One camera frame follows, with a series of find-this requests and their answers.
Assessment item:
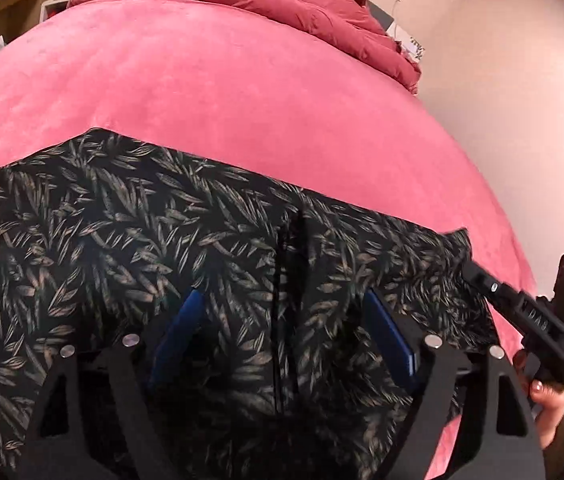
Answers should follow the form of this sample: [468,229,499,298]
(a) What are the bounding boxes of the white leaf-print nightstand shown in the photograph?
[394,34,428,65]

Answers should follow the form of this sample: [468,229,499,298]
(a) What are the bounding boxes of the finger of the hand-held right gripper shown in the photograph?
[462,257,541,337]

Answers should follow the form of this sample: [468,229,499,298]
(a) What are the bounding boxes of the person's right hand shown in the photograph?
[513,349,564,449]

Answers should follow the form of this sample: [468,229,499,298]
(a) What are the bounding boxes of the red duvet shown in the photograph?
[67,0,423,95]

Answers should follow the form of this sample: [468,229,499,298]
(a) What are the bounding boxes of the pink plush bed blanket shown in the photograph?
[0,0,538,480]

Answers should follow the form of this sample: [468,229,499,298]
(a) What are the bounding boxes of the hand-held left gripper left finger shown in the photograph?
[12,289,207,480]

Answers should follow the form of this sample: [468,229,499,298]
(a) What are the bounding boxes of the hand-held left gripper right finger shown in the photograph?
[364,287,547,480]

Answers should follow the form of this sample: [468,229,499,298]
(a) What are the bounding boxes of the black leaf-print pants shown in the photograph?
[0,127,503,480]

